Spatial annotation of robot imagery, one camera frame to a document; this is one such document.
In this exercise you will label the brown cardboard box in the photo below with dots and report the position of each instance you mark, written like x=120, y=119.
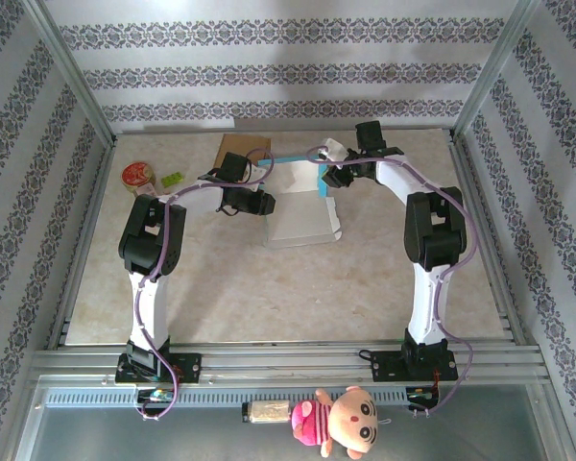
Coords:
x=240, y=149

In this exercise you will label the white and teal paper box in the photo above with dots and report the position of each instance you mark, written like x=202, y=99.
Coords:
x=297, y=216

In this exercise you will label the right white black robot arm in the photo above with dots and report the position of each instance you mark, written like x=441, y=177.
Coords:
x=429, y=307

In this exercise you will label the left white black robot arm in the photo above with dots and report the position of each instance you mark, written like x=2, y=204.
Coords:
x=149, y=307

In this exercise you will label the green small packet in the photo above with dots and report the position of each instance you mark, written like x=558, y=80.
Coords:
x=172, y=179

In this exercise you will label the pink plastic bottle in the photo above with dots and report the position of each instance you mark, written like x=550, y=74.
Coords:
x=146, y=190

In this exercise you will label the red round tin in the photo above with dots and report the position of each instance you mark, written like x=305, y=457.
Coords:
x=135, y=174

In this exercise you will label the beige small device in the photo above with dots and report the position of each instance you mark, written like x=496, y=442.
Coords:
x=269, y=412

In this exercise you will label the small circuit board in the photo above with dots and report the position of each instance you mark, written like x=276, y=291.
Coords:
x=156, y=395
x=420, y=396

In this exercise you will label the pink plush doll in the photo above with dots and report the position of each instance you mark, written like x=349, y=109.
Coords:
x=350, y=420

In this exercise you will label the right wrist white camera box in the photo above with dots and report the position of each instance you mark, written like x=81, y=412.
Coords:
x=335, y=150

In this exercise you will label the aluminium side rail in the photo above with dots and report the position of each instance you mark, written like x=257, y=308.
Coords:
x=474, y=201
x=84, y=240

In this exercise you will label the aluminium frame post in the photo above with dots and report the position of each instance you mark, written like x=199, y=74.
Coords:
x=494, y=67
x=68, y=62

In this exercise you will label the aluminium rail beam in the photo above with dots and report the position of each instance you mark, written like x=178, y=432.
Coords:
x=288, y=362

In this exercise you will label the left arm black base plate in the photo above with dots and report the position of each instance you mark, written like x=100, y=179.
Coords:
x=187, y=367

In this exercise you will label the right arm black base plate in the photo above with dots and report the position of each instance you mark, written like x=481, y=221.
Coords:
x=389, y=367

